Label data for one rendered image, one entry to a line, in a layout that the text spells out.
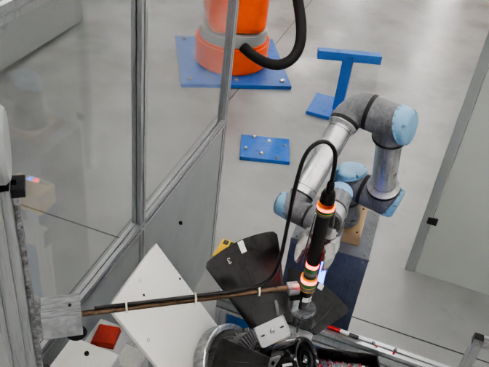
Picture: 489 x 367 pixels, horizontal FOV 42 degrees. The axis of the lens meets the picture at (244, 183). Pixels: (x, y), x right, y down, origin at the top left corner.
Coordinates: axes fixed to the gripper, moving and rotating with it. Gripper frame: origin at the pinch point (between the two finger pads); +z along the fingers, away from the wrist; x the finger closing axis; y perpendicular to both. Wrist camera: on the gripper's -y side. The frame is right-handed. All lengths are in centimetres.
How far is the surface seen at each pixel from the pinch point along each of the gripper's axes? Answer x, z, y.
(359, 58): 38, -345, 98
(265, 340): 6.4, 5.8, 27.2
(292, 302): 2.2, 0.2, 16.0
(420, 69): -8, -467, 148
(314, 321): -3.7, -10.8, 32.0
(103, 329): 63, -5, 62
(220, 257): 23.1, 1.0, 7.8
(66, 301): 50, 31, 8
